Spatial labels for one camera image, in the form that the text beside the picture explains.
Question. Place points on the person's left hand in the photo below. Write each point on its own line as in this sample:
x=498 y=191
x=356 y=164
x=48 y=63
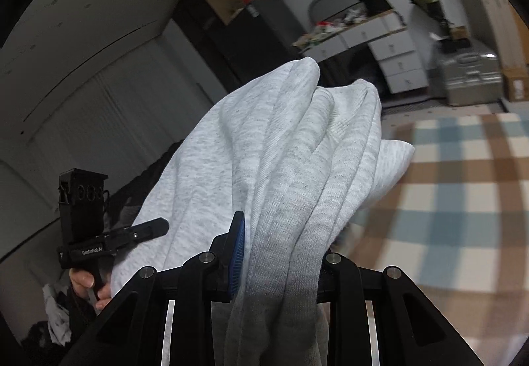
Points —
x=82 y=279

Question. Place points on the small black box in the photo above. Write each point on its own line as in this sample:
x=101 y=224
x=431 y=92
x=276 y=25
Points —
x=454 y=45

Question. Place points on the white drawer desk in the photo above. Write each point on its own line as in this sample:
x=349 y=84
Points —
x=396 y=60

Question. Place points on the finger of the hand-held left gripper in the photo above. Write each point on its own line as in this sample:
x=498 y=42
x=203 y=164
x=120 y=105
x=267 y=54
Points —
x=144 y=228

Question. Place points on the silver suitcase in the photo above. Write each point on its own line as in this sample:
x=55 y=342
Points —
x=471 y=76

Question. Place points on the white crumpled cloth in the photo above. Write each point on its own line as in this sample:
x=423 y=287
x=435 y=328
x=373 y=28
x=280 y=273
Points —
x=58 y=316

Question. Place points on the white upright suitcase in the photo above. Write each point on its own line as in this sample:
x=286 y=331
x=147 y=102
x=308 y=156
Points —
x=496 y=27

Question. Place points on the grey arched mirror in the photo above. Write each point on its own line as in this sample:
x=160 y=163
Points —
x=330 y=2

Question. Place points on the light grey hoodie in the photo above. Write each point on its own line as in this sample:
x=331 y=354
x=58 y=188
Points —
x=256 y=151

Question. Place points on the white curtain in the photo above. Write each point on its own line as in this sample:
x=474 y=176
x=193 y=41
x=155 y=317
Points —
x=103 y=109

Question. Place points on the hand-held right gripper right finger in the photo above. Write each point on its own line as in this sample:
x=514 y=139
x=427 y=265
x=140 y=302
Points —
x=330 y=271

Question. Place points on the black wrapped bouquet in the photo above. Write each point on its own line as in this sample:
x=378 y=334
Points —
x=432 y=12

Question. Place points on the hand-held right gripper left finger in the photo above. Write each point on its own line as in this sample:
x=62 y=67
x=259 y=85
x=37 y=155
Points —
x=237 y=254

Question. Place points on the small brown box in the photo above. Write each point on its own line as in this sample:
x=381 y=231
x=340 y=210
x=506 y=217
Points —
x=458 y=31

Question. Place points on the desk clutter pile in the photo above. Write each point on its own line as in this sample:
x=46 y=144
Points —
x=326 y=29

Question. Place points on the black wardrobe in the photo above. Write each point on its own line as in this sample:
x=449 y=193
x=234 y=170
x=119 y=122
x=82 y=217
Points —
x=206 y=43

